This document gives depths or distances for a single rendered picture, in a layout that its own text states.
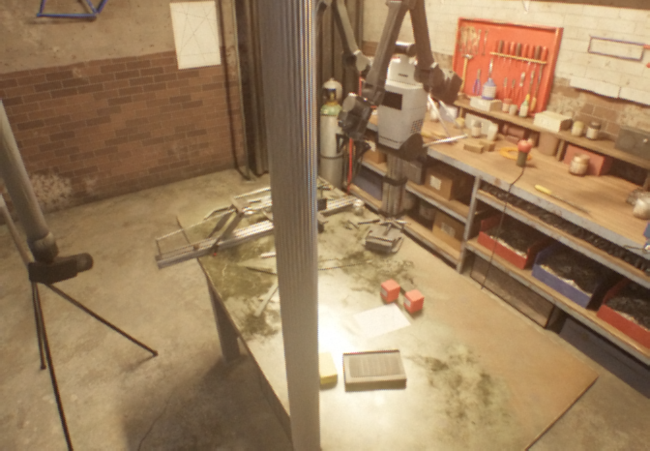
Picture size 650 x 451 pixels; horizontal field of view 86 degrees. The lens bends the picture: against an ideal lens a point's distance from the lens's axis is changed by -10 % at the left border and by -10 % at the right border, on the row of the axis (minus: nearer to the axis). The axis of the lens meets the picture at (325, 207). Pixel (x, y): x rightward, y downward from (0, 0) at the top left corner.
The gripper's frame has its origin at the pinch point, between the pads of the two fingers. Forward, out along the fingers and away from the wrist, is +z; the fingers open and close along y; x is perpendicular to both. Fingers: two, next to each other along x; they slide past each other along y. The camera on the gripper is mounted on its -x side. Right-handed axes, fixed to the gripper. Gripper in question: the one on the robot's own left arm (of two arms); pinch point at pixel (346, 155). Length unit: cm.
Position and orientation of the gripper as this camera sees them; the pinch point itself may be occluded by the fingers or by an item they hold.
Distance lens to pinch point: 149.3
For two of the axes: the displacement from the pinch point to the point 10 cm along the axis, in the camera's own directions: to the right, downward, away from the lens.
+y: 6.6, 3.7, -6.6
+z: -3.8, 9.2, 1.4
